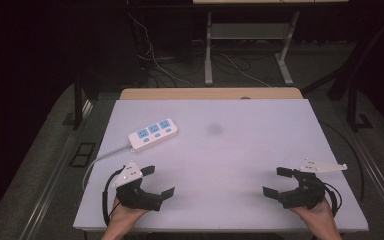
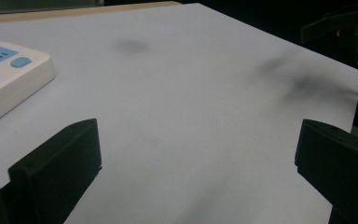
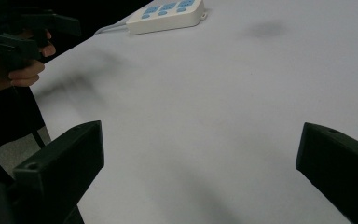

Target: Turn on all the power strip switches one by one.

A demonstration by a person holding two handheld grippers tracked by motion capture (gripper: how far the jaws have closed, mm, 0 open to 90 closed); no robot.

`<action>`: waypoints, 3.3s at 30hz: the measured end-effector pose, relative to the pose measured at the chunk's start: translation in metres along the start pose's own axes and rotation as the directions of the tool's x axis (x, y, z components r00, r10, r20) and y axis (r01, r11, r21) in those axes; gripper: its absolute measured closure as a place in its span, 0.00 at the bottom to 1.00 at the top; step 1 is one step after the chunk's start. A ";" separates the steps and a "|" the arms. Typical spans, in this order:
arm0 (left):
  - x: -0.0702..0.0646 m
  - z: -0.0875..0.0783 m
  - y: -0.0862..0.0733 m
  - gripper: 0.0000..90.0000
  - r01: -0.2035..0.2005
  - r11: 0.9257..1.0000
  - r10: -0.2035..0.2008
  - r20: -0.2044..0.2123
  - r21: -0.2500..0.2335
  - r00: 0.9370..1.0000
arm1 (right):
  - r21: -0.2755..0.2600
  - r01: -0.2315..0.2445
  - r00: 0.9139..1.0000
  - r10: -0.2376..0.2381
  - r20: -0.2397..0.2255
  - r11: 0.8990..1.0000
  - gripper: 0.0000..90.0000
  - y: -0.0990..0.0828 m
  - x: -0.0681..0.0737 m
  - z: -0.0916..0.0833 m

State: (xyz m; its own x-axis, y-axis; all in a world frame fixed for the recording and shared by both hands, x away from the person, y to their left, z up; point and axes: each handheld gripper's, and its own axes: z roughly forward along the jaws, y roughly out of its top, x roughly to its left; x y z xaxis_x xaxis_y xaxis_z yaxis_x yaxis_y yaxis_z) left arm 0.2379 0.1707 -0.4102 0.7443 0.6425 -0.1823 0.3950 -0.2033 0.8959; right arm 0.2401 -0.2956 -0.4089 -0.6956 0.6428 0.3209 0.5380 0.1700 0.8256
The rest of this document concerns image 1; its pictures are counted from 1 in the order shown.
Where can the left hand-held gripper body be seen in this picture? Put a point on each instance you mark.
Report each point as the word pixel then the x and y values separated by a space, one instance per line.
pixel 136 198

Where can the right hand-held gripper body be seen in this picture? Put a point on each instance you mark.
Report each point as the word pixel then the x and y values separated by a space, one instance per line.
pixel 305 195

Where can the person's left hand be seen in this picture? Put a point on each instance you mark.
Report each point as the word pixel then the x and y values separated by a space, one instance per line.
pixel 123 218

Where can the person's right hand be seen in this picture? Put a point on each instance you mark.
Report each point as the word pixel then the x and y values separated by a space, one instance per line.
pixel 320 216

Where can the white power strip blue sockets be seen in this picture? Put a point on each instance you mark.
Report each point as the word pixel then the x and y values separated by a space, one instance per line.
pixel 153 134

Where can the black metal stand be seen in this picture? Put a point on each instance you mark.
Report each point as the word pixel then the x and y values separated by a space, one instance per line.
pixel 351 106
pixel 77 103

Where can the black floor frame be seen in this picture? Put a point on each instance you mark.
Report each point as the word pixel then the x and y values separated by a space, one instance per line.
pixel 82 154

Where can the aluminium floor rail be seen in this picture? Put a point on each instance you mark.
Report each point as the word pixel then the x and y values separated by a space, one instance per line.
pixel 376 173
pixel 51 186

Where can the white metal desk frame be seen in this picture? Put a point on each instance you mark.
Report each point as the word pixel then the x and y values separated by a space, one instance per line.
pixel 208 50

